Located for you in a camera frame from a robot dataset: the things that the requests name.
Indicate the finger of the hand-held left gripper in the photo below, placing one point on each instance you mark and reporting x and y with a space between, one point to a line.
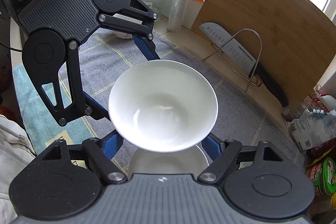
95 108
145 48

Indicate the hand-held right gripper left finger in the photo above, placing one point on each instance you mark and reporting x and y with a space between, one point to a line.
113 146

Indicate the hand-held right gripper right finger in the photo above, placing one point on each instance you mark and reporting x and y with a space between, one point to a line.
210 145

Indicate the white bowl pink floral print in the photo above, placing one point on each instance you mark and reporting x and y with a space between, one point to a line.
121 35
162 108
168 161

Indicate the grey and teal checked towel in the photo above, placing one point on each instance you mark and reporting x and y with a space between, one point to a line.
236 108

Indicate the person's beige clothing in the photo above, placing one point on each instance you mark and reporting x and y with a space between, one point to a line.
10 161

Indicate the white printed bag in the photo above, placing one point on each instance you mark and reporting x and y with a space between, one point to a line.
309 129

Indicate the red and white packet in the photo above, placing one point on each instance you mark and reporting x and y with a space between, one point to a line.
315 103

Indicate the teal binder clip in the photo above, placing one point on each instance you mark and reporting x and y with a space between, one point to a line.
318 111

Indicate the bamboo cutting board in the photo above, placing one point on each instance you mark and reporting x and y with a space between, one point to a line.
262 3

